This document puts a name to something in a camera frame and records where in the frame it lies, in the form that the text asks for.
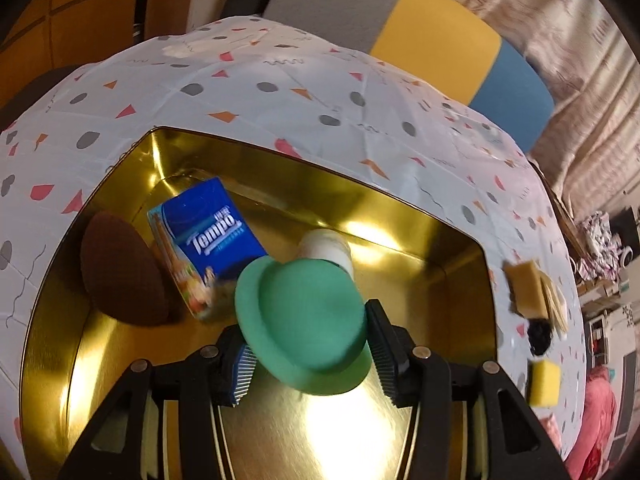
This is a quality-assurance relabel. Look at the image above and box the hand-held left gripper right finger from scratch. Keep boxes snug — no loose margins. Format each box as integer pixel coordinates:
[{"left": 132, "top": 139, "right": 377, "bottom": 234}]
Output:
[{"left": 365, "top": 299, "right": 571, "bottom": 480}]

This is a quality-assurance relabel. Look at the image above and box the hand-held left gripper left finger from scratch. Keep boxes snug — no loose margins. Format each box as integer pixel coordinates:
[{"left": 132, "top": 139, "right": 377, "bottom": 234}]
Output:
[{"left": 57, "top": 327, "right": 261, "bottom": 480}]

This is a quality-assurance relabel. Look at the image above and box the white bottle with green cap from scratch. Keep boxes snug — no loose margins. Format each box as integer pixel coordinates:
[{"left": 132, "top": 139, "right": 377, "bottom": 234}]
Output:
[{"left": 234, "top": 228, "right": 373, "bottom": 396}]

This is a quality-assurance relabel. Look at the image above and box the gold metal tin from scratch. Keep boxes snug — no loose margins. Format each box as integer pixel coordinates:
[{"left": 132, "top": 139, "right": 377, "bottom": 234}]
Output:
[{"left": 20, "top": 127, "right": 503, "bottom": 480}]

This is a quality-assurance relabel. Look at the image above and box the yellow sponge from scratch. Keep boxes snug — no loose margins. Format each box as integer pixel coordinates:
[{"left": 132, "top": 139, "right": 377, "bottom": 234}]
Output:
[{"left": 529, "top": 359, "right": 563, "bottom": 407}]

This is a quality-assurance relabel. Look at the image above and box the blue tissue packet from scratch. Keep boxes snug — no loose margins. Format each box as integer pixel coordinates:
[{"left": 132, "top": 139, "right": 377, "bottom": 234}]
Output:
[{"left": 146, "top": 176, "right": 271, "bottom": 322}]

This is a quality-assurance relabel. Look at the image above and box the black scrunchie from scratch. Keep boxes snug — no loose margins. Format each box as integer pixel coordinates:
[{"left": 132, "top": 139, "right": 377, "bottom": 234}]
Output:
[{"left": 527, "top": 317, "right": 553, "bottom": 356}]

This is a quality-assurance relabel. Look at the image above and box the brown sponge block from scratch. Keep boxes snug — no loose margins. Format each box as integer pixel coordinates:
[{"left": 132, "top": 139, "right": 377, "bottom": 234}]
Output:
[{"left": 502, "top": 260, "right": 548, "bottom": 318}]

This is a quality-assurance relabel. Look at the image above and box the brown oval sponge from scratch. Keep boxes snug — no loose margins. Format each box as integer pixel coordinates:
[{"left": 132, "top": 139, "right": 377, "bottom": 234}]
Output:
[{"left": 80, "top": 211, "right": 173, "bottom": 326}]

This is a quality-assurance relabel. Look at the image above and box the pink cloth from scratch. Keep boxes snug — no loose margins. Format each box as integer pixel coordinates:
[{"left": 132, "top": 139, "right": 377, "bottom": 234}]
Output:
[{"left": 565, "top": 365, "right": 621, "bottom": 471}]

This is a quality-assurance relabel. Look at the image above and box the floral printed cloth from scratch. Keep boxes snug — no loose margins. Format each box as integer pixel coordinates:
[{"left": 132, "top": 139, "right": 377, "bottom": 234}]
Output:
[{"left": 575, "top": 212, "right": 626, "bottom": 271}]

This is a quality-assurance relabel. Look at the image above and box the patterned white tablecloth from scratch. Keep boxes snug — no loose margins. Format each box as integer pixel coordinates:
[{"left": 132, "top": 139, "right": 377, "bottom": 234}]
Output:
[{"left": 0, "top": 16, "right": 583, "bottom": 480}]

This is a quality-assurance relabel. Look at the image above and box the grey yellow blue striped cushion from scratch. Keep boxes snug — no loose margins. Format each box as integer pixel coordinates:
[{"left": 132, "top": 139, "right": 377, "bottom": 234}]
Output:
[{"left": 262, "top": 0, "right": 556, "bottom": 153}]

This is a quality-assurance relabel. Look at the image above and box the beige curtain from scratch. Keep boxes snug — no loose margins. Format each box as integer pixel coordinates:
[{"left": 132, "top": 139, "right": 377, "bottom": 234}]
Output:
[{"left": 445, "top": 0, "right": 640, "bottom": 211}]

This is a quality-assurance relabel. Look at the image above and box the wooden wardrobe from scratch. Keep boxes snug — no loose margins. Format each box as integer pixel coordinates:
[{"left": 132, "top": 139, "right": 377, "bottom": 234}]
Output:
[{"left": 0, "top": 0, "right": 201, "bottom": 116}]

